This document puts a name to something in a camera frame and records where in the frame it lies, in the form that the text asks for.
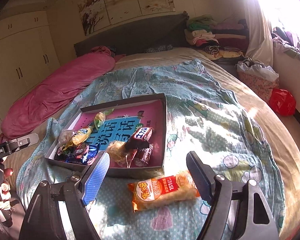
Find blue Oreo cookie packet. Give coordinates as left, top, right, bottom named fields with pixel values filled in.
left=54, top=142, right=100, bottom=165

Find clear bag orange snacks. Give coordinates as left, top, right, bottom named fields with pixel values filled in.
left=106, top=140, right=138, bottom=168

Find yellow wafer snack packet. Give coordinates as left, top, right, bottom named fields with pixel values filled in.
left=62, top=126, right=93, bottom=151

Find orange rice cracker packet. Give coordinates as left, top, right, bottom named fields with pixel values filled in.
left=128, top=171, right=200, bottom=212

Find dark red candy packet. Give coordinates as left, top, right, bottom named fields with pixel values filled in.
left=134, top=144, right=154, bottom=167

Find clear round pastry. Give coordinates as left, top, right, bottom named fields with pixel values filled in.
left=58, top=129, right=75, bottom=145

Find Snickers chocolate bar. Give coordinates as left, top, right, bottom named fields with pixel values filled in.
left=125, top=127, right=153, bottom=150

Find green yellow clear snack bag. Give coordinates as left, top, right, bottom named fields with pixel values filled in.
left=93, top=108, right=114, bottom=130

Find pink quilt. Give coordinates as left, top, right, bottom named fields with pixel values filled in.
left=0, top=46, right=115, bottom=143

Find black shallow cardboard box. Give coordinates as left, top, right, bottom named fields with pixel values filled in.
left=44, top=93, right=168, bottom=178

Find pink and blue book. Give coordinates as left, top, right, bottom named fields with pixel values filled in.
left=72, top=99, right=165, bottom=168

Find cream wardrobe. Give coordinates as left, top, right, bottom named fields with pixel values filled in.
left=0, top=11, right=60, bottom=119

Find beige bed sheet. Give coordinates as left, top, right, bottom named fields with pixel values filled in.
left=6, top=48, right=300, bottom=239

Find red plastic bag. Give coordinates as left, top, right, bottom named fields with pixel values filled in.
left=269, top=88, right=296, bottom=116

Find floral bag with clothes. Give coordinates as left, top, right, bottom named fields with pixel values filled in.
left=236, top=57, right=279, bottom=103

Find pile of folded clothes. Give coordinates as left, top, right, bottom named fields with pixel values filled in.
left=184, top=15, right=249, bottom=61

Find cream curtain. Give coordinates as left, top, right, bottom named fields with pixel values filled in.
left=243, top=0, right=274, bottom=66

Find dark bed headboard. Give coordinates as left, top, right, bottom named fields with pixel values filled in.
left=74, top=12, right=189, bottom=57

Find wall painting panels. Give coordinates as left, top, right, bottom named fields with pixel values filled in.
left=77, top=0, right=175, bottom=36

